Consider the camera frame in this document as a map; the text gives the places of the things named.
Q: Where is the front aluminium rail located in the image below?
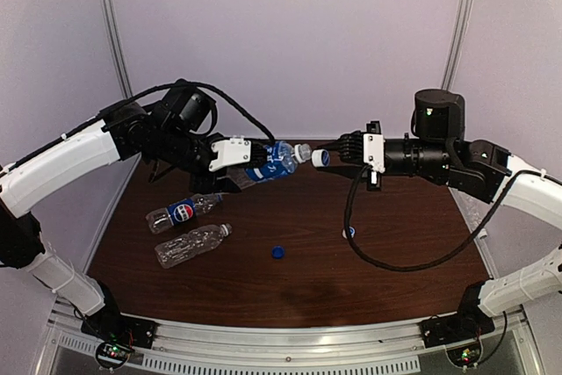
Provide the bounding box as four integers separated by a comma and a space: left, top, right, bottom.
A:
46, 299, 544, 374

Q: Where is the white blue-printed bottle cap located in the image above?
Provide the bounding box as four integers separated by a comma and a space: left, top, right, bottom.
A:
311, 149, 330, 169

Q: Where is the circuit board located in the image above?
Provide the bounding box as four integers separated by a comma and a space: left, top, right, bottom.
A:
94, 342, 132, 371
445, 341, 483, 369

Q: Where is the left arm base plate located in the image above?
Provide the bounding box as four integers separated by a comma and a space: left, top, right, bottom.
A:
81, 312, 157, 349

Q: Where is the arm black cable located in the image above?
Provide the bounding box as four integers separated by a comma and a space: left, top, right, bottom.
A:
344, 163, 548, 271
0, 79, 277, 174

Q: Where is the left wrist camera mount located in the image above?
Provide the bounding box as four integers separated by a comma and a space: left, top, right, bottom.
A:
208, 137, 251, 172

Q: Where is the aluminium frame post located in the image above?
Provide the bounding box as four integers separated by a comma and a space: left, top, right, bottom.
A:
100, 0, 133, 98
441, 0, 474, 90

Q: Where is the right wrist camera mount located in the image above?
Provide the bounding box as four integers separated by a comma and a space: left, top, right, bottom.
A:
364, 133, 385, 188

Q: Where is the right circuit board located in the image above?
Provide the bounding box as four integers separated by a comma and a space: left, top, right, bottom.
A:
445, 341, 483, 369

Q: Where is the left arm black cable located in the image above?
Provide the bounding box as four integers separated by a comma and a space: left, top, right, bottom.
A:
0, 79, 277, 174

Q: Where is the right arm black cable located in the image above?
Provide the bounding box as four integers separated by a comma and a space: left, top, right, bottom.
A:
344, 163, 548, 271

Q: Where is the right aluminium frame post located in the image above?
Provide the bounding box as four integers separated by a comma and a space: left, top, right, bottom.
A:
441, 0, 474, 90

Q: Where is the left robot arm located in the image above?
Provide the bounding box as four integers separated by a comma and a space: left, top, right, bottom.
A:
1, 79, 275, 331

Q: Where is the left aluminium frame post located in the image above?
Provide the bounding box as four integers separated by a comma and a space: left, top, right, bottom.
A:
100, 0, 133, 98

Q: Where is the blue bottle cap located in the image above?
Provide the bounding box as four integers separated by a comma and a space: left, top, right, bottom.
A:
271, 245, 285, 260

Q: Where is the blue label water bottle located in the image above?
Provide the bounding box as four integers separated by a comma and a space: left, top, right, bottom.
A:
227, 141, 312, 190

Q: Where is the Pepsi label plastic bottle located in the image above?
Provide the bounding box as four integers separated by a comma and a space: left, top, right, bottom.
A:
145, 193, 223, 234

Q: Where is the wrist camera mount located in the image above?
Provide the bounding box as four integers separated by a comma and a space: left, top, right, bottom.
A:
364, 133, 385, 188
208, 137, 251, 172

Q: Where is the left circuit board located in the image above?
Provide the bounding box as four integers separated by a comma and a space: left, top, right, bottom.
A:
94, 342, 132, 371

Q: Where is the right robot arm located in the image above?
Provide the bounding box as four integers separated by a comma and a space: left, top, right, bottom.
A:
319, 89, 561, 273

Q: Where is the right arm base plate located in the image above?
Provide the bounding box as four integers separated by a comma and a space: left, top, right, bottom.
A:
419, 314, 495, 349

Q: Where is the clear unlabeled plastic bottle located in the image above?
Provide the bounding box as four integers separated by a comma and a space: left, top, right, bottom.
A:
155, 223, 233, 269

